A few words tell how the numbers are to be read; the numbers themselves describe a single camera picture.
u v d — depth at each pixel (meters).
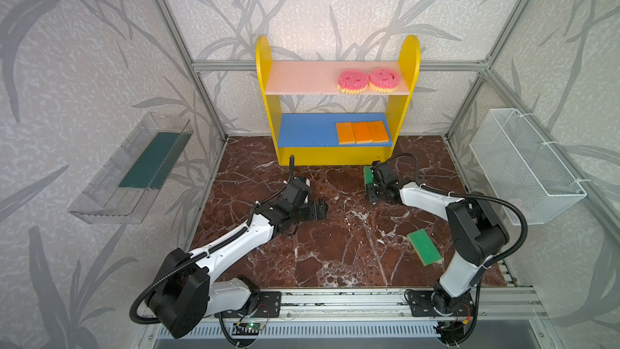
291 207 0.63
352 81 0.77
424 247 0.85
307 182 0.79
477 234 0.48
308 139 0.99
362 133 0.99
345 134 1.02
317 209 0.74
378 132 1.00
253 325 0.71
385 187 0.74
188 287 0.40
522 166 0.65
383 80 0.77
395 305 0.75
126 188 0.63
